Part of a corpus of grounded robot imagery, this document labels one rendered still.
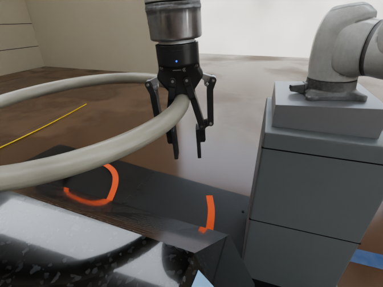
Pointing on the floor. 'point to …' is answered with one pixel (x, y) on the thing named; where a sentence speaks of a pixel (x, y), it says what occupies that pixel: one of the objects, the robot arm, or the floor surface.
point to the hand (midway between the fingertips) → (187, 142)
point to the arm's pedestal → (309, 204)
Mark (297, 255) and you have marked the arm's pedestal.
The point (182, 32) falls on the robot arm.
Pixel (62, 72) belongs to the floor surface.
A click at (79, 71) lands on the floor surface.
